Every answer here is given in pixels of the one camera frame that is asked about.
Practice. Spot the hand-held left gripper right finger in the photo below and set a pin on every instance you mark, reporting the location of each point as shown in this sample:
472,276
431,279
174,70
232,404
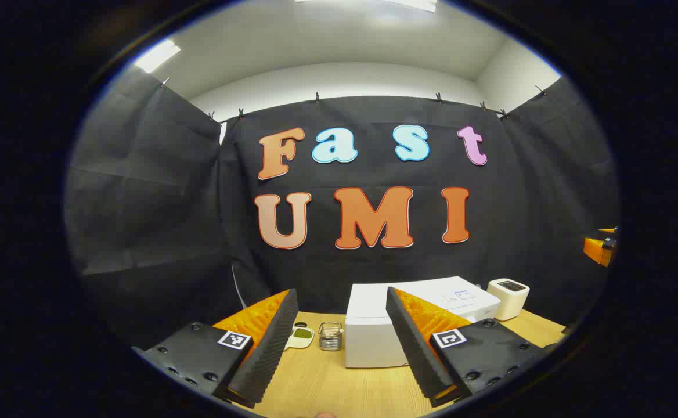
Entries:
414,348

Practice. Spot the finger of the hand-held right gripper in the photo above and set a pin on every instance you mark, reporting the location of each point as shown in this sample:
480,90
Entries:
597,249

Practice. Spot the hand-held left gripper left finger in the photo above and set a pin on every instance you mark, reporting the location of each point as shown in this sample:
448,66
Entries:
269,354

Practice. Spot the white microwave oven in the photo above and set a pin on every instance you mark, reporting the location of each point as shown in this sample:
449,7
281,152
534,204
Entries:
374,337

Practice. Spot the small white dish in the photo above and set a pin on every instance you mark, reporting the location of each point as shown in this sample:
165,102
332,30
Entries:
301,338

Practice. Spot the white toaster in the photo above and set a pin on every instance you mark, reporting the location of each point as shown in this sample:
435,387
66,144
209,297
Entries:
507,302

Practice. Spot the ceiling light panel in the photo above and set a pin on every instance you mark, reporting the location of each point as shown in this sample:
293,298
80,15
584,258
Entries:
158,56

